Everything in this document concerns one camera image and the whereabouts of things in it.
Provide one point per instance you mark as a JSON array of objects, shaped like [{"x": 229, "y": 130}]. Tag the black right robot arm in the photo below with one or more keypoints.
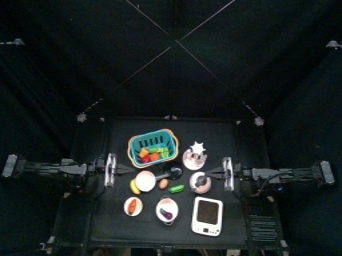
[{"x": 285, "y": 174}]

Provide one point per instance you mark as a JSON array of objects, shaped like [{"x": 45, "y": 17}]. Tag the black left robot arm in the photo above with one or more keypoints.
[{"x": 49, "y": 168}]

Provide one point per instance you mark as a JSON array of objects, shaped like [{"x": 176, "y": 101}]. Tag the purple toy eggplant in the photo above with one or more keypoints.
[{"x": 166, "y": 214}]

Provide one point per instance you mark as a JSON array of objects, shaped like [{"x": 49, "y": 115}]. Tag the plate with dark item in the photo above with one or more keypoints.
[{"x": 201, "y": 183}]

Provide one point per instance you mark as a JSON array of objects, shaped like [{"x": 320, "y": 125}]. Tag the yellow toy banana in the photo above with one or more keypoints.
[{"x": 134, "y": 186}]

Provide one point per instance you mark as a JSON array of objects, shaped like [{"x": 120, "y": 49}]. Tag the white and pink toy plate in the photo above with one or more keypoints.
[{"x": 194, "y": 160}]

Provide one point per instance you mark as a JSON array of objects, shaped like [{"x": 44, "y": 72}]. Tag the orange toy vegetable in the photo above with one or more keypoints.
[{"x": 144, "y": 153}]

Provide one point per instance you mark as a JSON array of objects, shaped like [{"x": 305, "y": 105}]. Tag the red toy vegetable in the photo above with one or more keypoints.
[{"x": 153, "y": 157}]

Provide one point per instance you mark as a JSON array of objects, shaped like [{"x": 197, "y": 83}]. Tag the white star-shaped toy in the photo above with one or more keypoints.
[{"x": 197, "y": 146}]

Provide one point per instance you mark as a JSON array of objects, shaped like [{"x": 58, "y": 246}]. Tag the teal basket with orange rim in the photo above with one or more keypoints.
[{"x": 154, "y": 148}]

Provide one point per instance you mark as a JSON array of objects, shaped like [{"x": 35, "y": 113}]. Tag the black round lid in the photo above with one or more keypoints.
[{"x": 174, "y": 169}]

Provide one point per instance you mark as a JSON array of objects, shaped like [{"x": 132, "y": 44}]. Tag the green toy cucumber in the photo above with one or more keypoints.
[{"x": 177, "y": 189}]

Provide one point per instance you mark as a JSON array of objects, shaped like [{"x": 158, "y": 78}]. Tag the brown toy egg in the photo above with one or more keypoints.
[{"x": 164, "y": 183}]

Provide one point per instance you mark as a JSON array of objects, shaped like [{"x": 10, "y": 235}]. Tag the green toy vegetable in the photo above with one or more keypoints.
[{"x": 161, "y": 151}]

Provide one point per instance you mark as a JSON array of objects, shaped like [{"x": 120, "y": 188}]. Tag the small white oval plate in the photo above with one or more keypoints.
[{"x": 133, "y": 206}]

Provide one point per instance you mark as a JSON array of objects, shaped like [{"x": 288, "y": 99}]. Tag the orange toy carrot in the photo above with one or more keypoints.
[{"x": 133, "y": 206}]

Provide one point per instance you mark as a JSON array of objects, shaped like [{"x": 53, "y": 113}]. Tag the black label with white text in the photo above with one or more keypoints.
[{"x": 263, "y": 230}]

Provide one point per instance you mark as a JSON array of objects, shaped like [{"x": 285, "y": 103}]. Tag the grey frame clamp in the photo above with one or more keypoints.
[
  {"x": 170, "y": 117},
  {"x": 333, "y": 44},
  {"x": 259, "y": 121},
  {"x": 82, "y": 117}
]

